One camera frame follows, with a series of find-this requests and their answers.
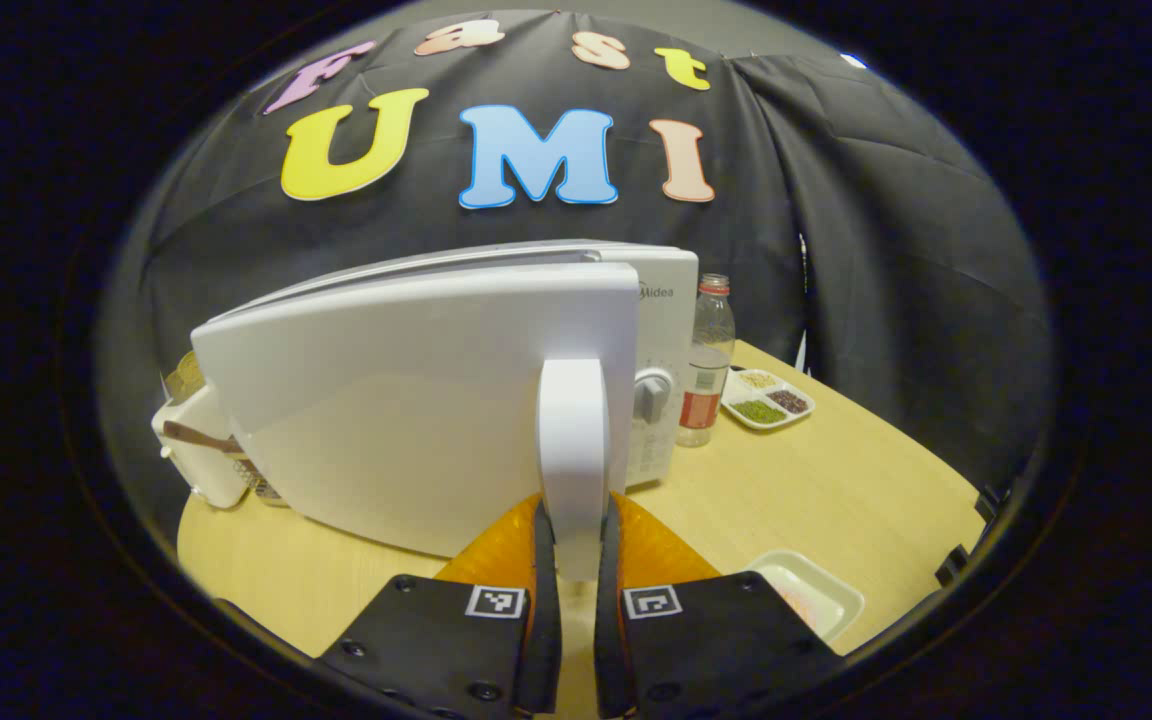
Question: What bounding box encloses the clear plastic bottle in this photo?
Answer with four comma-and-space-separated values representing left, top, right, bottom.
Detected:
676, 273, 737, 448

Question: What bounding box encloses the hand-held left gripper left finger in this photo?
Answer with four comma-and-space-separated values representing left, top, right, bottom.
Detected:
316, 495, 562, 720

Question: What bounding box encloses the white toaster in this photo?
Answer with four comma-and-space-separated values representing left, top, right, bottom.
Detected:
151, 350, 252, 509

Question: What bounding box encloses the white rectangular plate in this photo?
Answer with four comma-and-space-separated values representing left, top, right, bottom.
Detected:
746, 549, 865, 643

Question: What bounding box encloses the black backdrop cloth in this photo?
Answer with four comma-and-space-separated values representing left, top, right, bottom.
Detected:
141, 10, 1052, 491

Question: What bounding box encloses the white compartment tray with grains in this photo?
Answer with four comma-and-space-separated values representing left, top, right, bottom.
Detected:
721, 367, 817, 431

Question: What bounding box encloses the small wire basket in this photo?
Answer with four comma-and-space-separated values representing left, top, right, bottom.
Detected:
236, 455, 287, 506

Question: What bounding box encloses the white microwave oven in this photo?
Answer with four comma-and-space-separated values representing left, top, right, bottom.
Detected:
191, 240, 702, 583

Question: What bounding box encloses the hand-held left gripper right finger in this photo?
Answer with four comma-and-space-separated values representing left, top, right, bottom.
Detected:
594, 492, 847, 720

